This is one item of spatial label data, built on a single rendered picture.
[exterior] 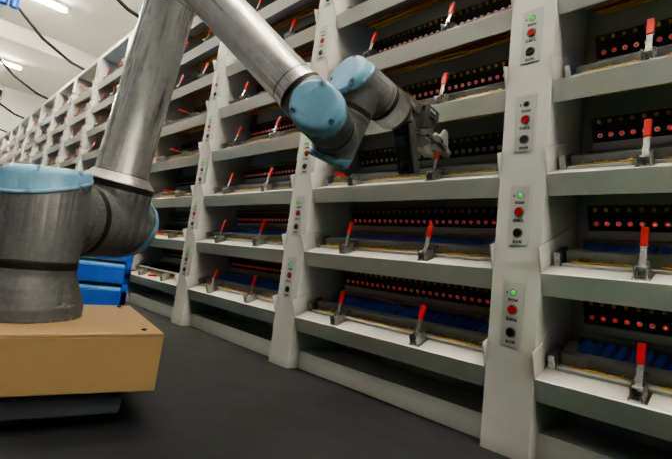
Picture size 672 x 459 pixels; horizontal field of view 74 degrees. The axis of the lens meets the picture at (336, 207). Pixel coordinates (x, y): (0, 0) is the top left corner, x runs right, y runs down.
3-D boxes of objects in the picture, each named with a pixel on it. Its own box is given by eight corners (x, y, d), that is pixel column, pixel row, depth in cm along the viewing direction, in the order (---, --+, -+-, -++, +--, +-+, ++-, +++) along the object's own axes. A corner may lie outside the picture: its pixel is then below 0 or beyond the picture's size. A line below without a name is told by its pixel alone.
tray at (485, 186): (501, 197, 94) (497, 152, 93) (313, 203, 138) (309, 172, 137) (538, 184, 108) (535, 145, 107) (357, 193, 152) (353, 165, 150)
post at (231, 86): (180, 325, 180) (247, -64, 205) (170, 321, 187) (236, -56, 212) (223, 326, 193) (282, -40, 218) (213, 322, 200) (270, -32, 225)
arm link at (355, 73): (318, 93, 90) (339, 49, 91) (358, 121, 99) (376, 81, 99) (347, 96, 83) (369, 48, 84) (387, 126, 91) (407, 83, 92)
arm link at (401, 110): (395, 116, 91) (360, 123, 98) (408, 127, 94) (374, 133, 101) (403, 78, 93) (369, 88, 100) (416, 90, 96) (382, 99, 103)
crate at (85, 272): (25, 275, 140) (31, 250, 141) (31, 271, 157) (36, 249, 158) (128, 284, 154) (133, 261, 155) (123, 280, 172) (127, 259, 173)
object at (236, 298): (277, 325, 139) (270, 282, 137) (188, 299, 182) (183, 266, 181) (324, 304, 153) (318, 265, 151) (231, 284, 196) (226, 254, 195)
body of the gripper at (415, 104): (442, 114, 105) (413, 88, 97) (436, 147, 103) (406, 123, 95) (415, 119, 110) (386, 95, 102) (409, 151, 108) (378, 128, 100)
